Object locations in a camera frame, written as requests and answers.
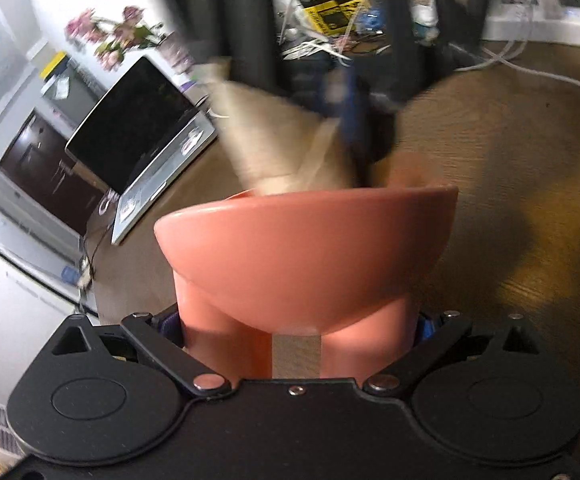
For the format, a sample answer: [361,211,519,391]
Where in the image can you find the pink footed bowl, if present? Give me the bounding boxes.
[154,185,458,382]

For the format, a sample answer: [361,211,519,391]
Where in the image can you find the beige cleaning cloth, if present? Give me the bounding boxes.
[204,58,354,196]

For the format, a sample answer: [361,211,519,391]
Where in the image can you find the white cable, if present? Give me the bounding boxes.
[449,39,580,99]

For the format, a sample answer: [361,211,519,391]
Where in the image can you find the dark glass cabinet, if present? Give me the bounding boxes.
[0,110,103,235]

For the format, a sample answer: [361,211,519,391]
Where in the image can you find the white power strip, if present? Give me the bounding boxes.
[482,0,580,47]

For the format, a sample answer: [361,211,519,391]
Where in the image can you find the silver laptop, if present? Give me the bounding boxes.
[65,56,217,245]

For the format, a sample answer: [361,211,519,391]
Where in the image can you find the pink artificial flowers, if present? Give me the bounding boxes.
[64,6,166,72]

